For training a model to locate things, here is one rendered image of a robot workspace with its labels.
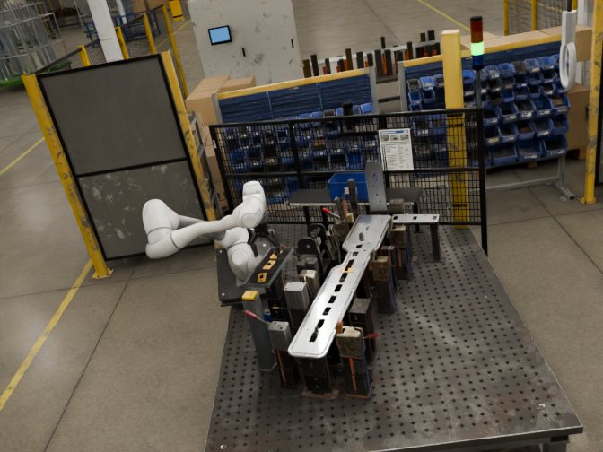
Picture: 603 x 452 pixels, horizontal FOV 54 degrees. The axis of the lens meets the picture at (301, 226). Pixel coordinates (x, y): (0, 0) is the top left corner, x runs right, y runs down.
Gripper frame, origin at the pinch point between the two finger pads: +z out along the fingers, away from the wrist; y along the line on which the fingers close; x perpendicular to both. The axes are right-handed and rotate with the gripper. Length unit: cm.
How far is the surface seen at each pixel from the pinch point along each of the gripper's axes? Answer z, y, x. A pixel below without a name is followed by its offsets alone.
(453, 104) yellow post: -35, 71, 133
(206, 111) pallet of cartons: 36, -287, 377
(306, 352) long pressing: 22, 37, -43
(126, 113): -32, -213, 159
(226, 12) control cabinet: -52, -375, 614
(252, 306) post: 10.5, 4.7, -29.9
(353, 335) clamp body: 16, 58, -35
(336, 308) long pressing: 21.9, 39.4, -9.8
